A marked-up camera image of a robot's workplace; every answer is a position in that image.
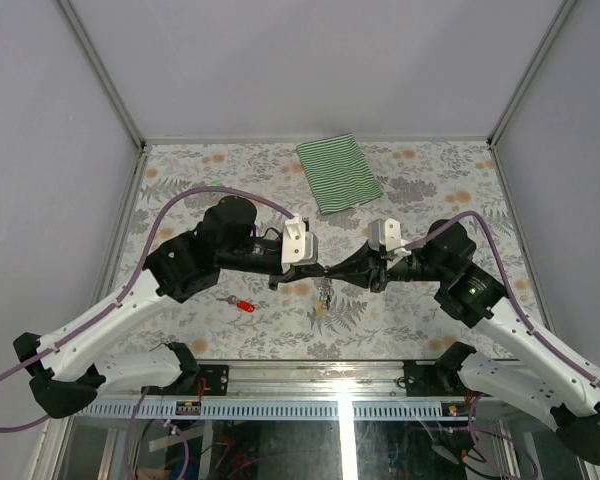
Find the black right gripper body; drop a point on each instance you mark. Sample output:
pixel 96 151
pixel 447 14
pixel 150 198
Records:
pixel 380 278

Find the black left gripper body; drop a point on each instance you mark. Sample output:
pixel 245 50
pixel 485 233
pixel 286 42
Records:
pixel 287 276

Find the large metal keyring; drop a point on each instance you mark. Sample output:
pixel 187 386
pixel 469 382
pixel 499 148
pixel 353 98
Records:
pixel 326 290

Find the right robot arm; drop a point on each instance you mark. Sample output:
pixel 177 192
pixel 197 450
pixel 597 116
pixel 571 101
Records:
pixel 560 387

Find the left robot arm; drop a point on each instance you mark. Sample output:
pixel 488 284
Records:
pixel 225 239

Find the red tag key lower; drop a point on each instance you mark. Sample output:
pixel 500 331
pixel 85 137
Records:
pixel 242 305

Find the green white striped cloth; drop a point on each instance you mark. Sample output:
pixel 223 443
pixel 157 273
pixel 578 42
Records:
pixel 338 173

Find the floral tablecloth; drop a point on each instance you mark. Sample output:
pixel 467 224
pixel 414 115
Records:
pixel 422 182

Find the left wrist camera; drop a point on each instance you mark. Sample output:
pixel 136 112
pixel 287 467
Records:
pixel 299 244

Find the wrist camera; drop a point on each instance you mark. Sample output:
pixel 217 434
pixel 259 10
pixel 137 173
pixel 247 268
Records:
pixel 299 244
pixel 385 235

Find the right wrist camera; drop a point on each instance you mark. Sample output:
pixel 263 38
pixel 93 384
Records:
pixel 385 235

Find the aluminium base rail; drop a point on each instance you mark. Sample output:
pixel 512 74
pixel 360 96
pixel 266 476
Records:
pixel 300 380

